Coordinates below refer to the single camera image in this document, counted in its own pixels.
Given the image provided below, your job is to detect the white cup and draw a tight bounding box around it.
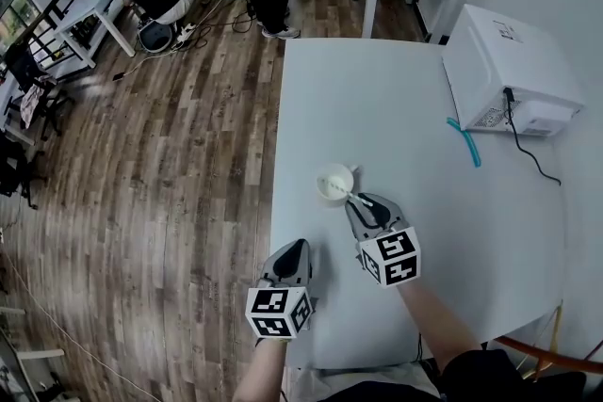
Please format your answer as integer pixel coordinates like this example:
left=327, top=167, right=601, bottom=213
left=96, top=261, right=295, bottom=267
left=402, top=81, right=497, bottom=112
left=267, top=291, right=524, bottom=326
left=315, top=162, right=363, bottom=209

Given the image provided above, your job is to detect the window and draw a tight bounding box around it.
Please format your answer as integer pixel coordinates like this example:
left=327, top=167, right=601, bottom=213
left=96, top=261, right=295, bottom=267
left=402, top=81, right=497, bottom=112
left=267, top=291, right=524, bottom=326
left=0, top=0, right=41, bottom=56

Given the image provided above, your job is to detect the teal plastic strip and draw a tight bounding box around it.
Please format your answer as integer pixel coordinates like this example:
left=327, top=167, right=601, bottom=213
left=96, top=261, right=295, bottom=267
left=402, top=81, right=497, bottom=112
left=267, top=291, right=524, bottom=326
left=446, top=116, right=482, bottom=169

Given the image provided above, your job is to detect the patterned cloth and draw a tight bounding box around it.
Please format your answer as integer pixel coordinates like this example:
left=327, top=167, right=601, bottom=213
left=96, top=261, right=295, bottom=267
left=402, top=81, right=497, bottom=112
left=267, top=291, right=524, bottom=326
left=19, top=82, right=46, bottom=131

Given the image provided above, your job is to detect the white striped straw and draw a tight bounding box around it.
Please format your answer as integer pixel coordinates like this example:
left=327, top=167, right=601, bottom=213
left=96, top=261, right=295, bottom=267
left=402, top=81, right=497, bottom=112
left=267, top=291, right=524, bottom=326
left=322, top=176, right=375, bottom=208

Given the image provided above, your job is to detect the black office chair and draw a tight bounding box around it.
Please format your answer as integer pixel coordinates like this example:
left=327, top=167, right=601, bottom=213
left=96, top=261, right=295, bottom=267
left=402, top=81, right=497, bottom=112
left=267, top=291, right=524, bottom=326
left=0, top=131, right=39, bottom=211
left=4, top=44, right=76, bottom=142

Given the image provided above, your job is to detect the black power cable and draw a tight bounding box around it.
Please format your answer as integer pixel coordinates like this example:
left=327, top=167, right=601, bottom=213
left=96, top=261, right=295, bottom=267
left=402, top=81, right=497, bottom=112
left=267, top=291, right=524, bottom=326
left=502, top=87, right=562, bottom=187

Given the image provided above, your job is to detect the person's right forearm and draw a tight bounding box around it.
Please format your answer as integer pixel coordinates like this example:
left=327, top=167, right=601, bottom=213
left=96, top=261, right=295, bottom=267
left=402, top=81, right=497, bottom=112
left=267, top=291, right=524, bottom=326
left=395, top=280, right=484, bottom=373

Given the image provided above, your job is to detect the white frame furniture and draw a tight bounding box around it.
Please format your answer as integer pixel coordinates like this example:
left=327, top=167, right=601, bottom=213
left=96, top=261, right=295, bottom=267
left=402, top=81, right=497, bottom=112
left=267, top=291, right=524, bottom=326
left=0, top=305, right=67, bottom=402

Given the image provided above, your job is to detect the white microwave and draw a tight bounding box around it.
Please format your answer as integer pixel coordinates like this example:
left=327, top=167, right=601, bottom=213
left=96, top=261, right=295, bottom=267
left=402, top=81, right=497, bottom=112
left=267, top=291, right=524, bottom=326
left=441, top=3, right=586, bottom=138

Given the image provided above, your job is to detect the long white table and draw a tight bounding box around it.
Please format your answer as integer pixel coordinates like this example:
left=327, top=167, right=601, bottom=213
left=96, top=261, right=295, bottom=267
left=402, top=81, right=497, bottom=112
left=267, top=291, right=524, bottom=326
left=54, top=0, right=138, bottom=70

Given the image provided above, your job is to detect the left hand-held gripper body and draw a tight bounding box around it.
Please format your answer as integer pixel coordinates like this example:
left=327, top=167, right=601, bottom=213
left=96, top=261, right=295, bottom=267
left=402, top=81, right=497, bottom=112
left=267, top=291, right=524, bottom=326
left=244, top=279, right=317, bottom=341

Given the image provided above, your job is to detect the person's left forearm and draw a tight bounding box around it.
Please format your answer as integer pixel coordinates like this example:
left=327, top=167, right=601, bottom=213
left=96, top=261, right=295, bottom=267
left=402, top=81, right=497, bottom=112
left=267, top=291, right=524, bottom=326
left=231, top=336, right=289, bottom=402

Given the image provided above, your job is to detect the person's black shirt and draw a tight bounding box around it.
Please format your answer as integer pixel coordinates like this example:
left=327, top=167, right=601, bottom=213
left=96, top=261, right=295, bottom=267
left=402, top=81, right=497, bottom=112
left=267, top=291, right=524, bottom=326
left=319, top=346, right=588, bottom=402

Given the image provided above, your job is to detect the grey oval shell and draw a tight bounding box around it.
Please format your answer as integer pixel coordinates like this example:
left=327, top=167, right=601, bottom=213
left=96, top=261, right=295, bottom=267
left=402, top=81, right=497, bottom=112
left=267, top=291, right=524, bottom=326
left=139, top=21, right=178, bottom=53

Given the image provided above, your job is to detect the person's white clothing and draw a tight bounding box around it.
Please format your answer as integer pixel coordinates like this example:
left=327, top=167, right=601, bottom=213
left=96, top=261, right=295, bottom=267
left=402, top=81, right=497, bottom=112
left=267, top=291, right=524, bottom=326
left=286, top=364, right=442, bottom=402

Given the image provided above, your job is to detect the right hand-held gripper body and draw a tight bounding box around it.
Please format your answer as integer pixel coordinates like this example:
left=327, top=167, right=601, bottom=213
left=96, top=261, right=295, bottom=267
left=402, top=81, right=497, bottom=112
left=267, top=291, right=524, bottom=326
left=355, top=223, right=422, bottom=290

